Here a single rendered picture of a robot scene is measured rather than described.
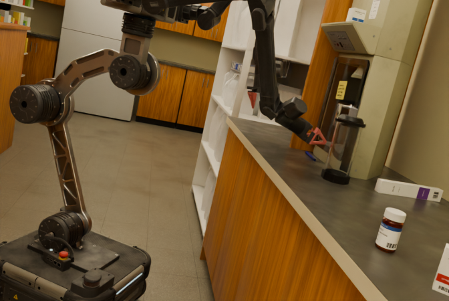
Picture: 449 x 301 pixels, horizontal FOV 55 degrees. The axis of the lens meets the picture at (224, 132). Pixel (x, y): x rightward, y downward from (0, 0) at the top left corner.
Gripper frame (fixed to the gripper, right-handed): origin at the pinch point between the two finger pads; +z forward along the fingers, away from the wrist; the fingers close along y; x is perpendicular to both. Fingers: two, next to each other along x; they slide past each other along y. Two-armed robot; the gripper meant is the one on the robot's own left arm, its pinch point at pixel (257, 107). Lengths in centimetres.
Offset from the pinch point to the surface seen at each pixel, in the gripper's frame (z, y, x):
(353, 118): -1, 11, -57
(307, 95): -7.4, 20.3, -9.1
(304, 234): 32, -16, -78
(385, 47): -28, 27, -50
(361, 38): -30, 17, -48
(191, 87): 1, 87, 453
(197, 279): 105, -8, 44
